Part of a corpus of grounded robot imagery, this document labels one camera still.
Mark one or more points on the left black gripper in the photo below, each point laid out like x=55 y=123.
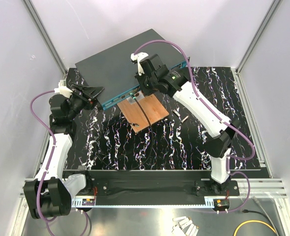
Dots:
x=90 y=103

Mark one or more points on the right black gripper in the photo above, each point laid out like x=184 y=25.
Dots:
x=145 y=91

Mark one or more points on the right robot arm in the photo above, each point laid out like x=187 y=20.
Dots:
x=176 y=83

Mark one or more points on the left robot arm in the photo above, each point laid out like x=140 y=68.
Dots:
x=48 y=196

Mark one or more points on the wooden board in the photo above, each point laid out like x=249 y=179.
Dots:
x=152 y=107

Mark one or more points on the pile of white modules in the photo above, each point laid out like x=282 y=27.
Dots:
x=184 y=226

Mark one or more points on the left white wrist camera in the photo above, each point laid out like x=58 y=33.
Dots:
x=63 y=89

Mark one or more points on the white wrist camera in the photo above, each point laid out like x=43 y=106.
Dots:
x=136 y=59
x=63 y=89

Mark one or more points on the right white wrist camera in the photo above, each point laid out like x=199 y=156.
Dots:
x=136 y=59

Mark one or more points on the dark teal network switch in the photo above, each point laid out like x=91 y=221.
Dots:
x=113 y=69

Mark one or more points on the white slotted cable duct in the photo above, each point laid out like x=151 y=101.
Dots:
x=83 y=202

